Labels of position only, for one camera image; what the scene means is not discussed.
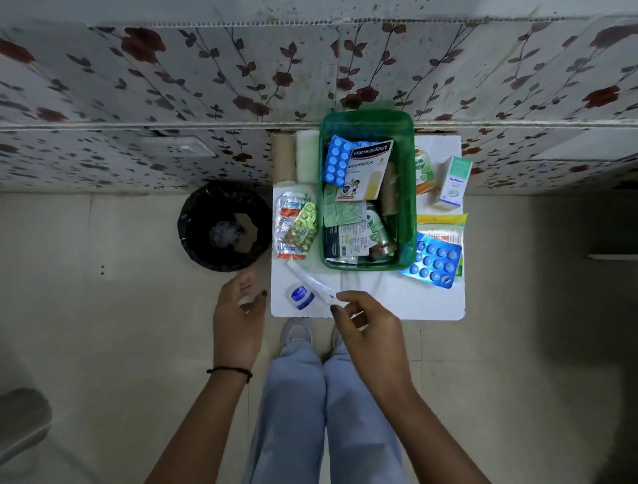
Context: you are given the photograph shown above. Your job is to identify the person's left hand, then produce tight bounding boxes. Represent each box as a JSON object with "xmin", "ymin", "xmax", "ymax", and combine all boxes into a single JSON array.
[{"xmin": 213, "ymin": 269, "xmax": 268, "ymax": 371}]

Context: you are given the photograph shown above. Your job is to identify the person's right hand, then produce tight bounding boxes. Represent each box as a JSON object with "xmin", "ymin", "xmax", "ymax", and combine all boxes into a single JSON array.
[{"xmin": 330, "ymin": 291, "xmax": 415, "ymax": 400}]

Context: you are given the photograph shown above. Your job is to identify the white ointment tube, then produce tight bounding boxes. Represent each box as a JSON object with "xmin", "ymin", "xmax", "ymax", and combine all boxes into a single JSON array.
[{"xmin": 285, "ymin": 259, "xmax": 346, "ymax": 306}]

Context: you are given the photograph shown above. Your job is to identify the person's right forearm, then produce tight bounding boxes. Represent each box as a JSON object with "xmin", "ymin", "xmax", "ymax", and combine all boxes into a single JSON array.
[{"xmin": 381, "ymin": 386, "xmax": 493, "ymax": 484}]

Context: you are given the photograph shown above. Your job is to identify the person's left forearm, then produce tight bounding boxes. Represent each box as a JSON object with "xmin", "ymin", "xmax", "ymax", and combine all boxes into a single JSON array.
[{"xmin": 145, "ymin": 368, "xmax": 253, "ymax": 484}]

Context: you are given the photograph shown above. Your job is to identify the small white jar blue lid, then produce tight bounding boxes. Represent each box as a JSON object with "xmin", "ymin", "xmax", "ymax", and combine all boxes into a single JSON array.
[{"xmin": 286, "ymin": 283, "xmax": 316, "ymax": 311}]

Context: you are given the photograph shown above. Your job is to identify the grey left shoe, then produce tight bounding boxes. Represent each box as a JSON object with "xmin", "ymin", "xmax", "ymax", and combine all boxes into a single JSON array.
[{"xmin": 280, "ymin": 318, "xmax": 314, "ymax": 351}]

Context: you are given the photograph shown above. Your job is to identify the silver red blister pack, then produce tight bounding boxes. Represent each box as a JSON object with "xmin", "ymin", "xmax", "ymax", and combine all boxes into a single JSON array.
[
  {"xmin": 277, "ymin": 191, "xmax": 312, "ymax": 218},
  {"xmin": 273, "ymin": 216, "xmax": 308, "ymax": 261}
]

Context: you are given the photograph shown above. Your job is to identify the black wrist band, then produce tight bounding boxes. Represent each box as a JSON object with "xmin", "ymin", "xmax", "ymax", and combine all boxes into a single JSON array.
[{"xmin": 206, "ymin": 366, "xmax": 253, "ymax": 384}]

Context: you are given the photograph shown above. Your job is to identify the brown cardboard scrap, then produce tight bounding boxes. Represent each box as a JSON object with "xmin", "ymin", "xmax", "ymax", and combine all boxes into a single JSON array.
[{"xmin": 233, "ymin": 213, "xmax": 259, "ymax": 254}]

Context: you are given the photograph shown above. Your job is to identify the dark box with white label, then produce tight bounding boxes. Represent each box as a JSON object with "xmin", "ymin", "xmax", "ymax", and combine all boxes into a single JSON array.
[{"xmin": 324, "ymin": 222, "xmax": 371, "ymax": 260}]

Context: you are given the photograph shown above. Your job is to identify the green gold blister pack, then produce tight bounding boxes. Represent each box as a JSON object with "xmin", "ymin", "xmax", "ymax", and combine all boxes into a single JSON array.
[{"xmin": 284, "ymin": 201, "xmax": 319, "ymax": 252}]

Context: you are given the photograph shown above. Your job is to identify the black bin with bag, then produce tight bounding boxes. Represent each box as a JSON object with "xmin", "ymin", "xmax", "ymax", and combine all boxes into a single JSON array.
[{"xmin": 177, "ymin": 181, "xmax": 274, "ymax": 273}]

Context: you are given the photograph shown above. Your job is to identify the brown bottle with green label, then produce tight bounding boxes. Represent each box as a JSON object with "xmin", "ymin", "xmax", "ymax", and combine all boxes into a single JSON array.
[{"xmin": 366, "ymin": 202, "xmax": 398, "ymax": 261}]

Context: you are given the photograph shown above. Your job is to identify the light blue trousers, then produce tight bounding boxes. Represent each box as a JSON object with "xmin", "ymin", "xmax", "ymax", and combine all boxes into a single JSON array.
[{"xmin": 241, "ymin": 341, "xmax": 410, "ymax": 484}]

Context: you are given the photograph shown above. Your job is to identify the green paper sachet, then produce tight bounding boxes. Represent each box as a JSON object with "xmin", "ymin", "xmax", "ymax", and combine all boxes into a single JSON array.
[{"xmin": 322, "ymin": 186, "xmax": 369, "ymax": 228}]

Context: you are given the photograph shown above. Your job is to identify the large blue blister pack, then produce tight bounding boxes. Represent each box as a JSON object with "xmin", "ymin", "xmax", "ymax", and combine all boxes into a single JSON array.
[{"xmin": 398, "ymin": 231, "xmax": 463, "ymax": 290}]

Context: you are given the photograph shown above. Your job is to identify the beige bandage roll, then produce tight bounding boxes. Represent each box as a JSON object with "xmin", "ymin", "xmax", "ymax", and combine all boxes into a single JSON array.
[
  {"xmin": 381, "ymin": 162, "xmax": 400, "ymax": 216},
  {"xmin": 271, "ymin": 133, "xmax": 298, "ymax": 183}
]

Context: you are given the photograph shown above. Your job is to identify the green plastic basket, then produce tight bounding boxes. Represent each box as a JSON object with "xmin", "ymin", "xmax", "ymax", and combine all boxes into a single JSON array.
[{"xmin": 317, "ymin": 110, "xmax": 418, "ymax": 272}]

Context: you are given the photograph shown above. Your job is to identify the yellow topped clear packet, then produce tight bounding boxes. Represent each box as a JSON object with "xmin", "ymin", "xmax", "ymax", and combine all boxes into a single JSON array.
[{"xmin": 416, "ymin": 213, "xmax": 469, "ymax": 278}]

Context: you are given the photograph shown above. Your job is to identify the white cotton roll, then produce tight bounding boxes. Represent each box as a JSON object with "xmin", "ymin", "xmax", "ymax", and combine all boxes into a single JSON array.
[{"xmin": 296, "ymin": 130, "xmax": 321, "ymax": 184}]

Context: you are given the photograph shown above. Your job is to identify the white plaster box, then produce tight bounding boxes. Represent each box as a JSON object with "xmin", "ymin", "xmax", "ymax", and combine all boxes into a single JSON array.
[{"xmin": 336, "ymin": 140, "xmax": 395, "ymax": 202}]

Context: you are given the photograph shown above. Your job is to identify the small blue blister pack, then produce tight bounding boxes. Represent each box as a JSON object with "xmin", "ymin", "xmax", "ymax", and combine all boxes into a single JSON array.
[{"xmin": 322, "ymin": 135, "xmax": 354, "ymax": 187}]

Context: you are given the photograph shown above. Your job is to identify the green orange antiseptic bottle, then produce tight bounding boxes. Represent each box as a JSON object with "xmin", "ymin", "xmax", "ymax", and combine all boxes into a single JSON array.
[{"xmin": 414, "ymin": 148, "xmax": 436, "ymax": 195}]

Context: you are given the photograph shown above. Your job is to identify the white teal medicine box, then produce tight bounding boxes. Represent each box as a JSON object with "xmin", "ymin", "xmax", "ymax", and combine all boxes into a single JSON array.
[{"xmin": 432, "ymin": 156, "xmax": 473, "ymax": 212}]

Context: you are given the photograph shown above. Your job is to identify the grey chair seat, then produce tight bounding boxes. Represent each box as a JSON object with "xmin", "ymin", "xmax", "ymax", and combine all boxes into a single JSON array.
[{"xmin": 0, "ymin": 388, "xmax": 53, "ymax": 465}]

